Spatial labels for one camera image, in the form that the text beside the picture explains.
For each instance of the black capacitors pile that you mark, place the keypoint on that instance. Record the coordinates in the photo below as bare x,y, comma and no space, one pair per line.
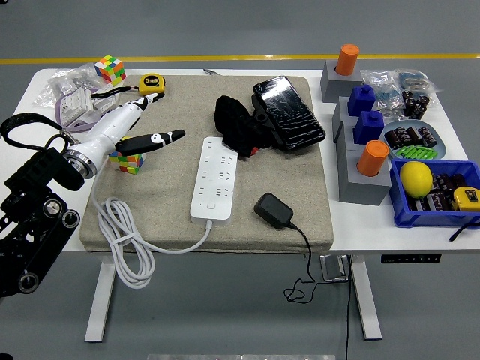
415,104

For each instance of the clear plastic bag of parts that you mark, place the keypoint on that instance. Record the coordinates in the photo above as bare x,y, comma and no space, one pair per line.
62,84

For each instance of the black phone with cracked screen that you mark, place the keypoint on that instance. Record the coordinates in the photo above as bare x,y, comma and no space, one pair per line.
290,112

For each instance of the orange cylinder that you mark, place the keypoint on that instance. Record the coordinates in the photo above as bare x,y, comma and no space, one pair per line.
372,157
347,60

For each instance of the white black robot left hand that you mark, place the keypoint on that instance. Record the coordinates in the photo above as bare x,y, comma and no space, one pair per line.
112,125

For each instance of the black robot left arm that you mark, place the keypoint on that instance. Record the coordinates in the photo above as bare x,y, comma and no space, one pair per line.
33,168

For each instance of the clear bag of blue rings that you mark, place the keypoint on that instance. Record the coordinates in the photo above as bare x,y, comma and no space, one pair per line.
414,79

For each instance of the yellow tape measure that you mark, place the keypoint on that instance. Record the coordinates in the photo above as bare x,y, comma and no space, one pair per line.
152,84
467,198

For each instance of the purple plastic basket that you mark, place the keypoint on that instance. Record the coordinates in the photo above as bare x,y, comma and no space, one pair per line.
80,128

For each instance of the pale blue oval plate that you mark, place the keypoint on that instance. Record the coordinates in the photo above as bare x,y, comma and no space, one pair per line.
441,144

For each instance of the silver box under table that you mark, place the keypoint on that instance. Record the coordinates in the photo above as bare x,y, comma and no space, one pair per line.
332,268

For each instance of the blue plastic bin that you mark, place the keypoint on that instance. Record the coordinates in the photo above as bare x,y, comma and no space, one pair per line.
423,219

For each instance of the white plastic socket part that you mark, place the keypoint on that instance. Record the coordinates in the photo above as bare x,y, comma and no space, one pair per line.
77,107
103,104

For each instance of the black phone stand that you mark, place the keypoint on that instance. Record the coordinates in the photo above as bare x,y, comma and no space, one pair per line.
260,116

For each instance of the dark capacitors heap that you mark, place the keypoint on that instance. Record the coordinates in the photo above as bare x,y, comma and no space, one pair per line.
440,195

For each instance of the black cloth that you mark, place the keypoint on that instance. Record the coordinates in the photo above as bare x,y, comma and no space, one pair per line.
234,116

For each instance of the grey-brown fabric mat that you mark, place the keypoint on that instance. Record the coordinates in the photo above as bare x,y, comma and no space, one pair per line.
262,168

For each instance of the black capacitor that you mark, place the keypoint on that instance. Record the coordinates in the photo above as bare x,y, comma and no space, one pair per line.
393,138
428,137
404,135
414,135

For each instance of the blue block with knob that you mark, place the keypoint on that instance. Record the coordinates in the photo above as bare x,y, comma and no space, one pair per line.
360,101
369,127

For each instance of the white table leg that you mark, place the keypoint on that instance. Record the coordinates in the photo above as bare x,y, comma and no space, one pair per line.
99,300
367,300

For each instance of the clear bag of small parts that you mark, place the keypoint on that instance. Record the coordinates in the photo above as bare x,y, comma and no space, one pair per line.
380,86

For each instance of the colourful puzzle cube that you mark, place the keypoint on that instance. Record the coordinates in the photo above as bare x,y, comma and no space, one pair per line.
110,70
129,164

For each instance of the grey block with hole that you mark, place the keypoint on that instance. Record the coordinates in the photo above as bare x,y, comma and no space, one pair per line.
340,112
362,189
332,84
343,137

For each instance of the yellow lemon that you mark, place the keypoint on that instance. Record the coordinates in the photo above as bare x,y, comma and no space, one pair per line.
415,180

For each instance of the black table control panel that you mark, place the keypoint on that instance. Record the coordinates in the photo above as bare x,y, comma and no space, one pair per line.
410,258

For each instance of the green batteries pile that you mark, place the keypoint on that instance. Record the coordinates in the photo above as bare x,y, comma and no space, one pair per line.
416,152

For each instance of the small grey pen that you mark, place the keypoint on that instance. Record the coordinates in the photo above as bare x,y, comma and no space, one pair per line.
210,71

